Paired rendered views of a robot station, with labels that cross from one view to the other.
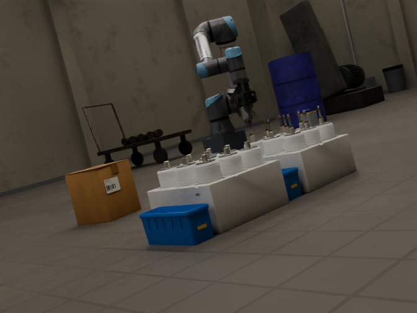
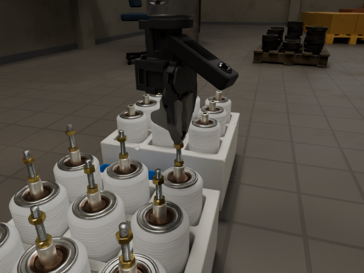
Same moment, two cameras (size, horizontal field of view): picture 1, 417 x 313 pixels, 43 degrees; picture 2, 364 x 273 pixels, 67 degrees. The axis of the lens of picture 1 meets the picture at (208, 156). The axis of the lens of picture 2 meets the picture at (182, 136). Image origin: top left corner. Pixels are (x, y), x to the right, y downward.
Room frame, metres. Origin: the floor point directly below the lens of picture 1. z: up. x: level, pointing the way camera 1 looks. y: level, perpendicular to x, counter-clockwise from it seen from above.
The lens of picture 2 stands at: (2.87, -0.47, 0.56)
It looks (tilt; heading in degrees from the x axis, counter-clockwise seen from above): 25 degrees down; 148
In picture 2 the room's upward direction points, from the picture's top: straight up
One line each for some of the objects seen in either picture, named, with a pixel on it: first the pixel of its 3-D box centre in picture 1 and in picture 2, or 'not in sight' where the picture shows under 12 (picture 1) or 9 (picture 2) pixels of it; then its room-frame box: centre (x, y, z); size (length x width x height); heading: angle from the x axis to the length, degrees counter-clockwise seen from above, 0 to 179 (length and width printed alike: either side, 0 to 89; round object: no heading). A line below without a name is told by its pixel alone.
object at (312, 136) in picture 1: (312, 148); (47, 231); (2.38, -0.47, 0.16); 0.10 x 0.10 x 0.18
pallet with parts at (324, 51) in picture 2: not in sight; (293, 39); (0.65, 2.50, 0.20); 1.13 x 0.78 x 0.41; 124
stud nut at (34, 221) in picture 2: not in sight; (37, 218); (2.54, -0.47, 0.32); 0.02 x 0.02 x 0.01; 60
